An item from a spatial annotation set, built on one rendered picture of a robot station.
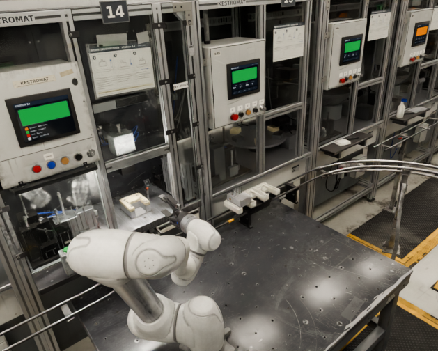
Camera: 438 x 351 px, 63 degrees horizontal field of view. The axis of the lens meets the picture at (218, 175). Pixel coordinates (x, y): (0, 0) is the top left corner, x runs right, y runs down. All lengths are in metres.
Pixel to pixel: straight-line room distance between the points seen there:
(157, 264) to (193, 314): 0.57
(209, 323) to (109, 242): 0.63
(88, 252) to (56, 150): 0.77
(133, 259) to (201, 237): 0.58
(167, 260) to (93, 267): 0.21
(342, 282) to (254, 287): 0.46
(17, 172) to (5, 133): 0.17
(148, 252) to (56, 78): 0.95
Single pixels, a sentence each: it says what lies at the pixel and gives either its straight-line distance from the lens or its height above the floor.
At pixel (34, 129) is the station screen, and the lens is 1.66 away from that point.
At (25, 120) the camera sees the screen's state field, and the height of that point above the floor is 1.64.
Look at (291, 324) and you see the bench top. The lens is 1.81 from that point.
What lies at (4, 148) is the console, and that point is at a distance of 1.68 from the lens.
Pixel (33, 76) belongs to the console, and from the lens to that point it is 1.64.
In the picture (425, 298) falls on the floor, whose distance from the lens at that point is 3.13.
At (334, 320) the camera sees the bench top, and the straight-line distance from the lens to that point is 1.85.
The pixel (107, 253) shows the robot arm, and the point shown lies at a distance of 1.02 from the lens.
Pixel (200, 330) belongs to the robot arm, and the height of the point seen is 0.89.
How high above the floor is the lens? 2.05
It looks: 27 degrees down
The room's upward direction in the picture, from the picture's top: 3 degrees counter-clockwise
